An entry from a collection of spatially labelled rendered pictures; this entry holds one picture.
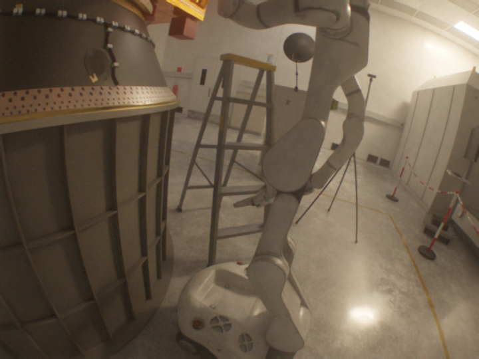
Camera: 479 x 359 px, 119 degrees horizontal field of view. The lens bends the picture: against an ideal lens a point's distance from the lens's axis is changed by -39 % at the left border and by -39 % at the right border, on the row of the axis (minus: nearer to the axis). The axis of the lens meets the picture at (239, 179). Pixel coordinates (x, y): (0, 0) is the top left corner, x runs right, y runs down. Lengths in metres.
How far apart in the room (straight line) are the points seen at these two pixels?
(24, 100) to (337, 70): 0.87
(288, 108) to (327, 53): 3.11
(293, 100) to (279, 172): 3.13
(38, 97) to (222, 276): 1.16
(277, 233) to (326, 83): 0.51
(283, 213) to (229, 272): 0.61
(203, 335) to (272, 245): 0.50
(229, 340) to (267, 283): 0.32
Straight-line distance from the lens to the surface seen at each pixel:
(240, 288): 1.31
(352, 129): 0.94
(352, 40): 0.69
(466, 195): 5.74
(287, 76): 7.89
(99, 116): 0.73
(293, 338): 1.12
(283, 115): 3.79
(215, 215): 1.57
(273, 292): 0.92
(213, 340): 1.05
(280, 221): 0.79
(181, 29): 1.67
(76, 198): 0.83
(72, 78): 0.79
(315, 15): 0.53
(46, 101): 0.72
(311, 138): 0.65
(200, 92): 8.83
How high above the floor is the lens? 1.26
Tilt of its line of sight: 21 degrees down
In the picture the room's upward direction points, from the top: 11 degrees clockwise
